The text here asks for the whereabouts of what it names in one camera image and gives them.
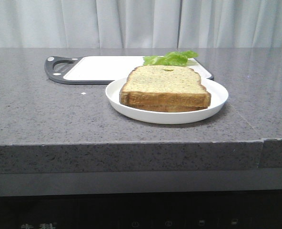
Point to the black appliance front panel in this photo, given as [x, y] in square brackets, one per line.
[187, 210]

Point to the white grey cutting board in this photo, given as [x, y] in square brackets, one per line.
[95, 70]

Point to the white round plate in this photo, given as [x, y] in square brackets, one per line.
[219, 96]

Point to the green lettuce leaf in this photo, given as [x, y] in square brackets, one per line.
[175, 58]

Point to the white curtain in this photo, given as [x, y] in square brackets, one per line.
[140, 23]

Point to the bread slice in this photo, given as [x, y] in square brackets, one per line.
[164, 85]
[167, 108]

